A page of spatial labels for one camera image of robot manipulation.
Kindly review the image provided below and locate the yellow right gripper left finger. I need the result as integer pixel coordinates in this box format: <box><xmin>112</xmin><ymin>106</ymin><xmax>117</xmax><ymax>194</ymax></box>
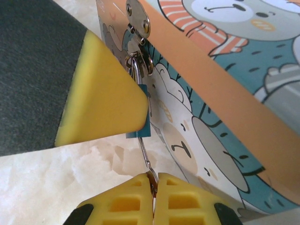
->
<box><xmin>67</xmin><ymin>172</ymin><xmax>155</xmax><ymax>225</ymax></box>

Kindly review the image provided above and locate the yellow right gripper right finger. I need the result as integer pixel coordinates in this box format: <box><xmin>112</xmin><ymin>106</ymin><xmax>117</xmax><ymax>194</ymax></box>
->
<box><xmin>153</xmin><ymin>172</ymin><xmax>245</xmax><ymax>225</ymax></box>

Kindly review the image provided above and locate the small blue padlock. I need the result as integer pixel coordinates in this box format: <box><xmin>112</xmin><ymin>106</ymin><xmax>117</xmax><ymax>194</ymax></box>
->
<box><xmin>125</xmin><ymin>52</ymin><xmax>152</xmax><ymax>139</ymax></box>

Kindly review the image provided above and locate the small silver key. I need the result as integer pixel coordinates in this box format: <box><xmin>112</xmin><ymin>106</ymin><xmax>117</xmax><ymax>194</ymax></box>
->
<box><xmin>138</xmin><ymin>137</ymin><xmax>161</xmax><ymax>188</ymax></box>

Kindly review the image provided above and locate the cartoon bear print box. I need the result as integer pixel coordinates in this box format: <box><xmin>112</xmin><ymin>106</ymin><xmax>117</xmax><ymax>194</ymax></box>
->
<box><xmin>96</xmin><ymin>0</ymin><xmax>300</xmax><ymax>225</ymax></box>

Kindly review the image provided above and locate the silver metal box hasp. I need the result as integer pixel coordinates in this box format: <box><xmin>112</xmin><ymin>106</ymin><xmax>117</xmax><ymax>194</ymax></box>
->
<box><xmin>125</xmin><ymin>0</ymin><xmax>155</xmax><ymax>77</ymax></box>

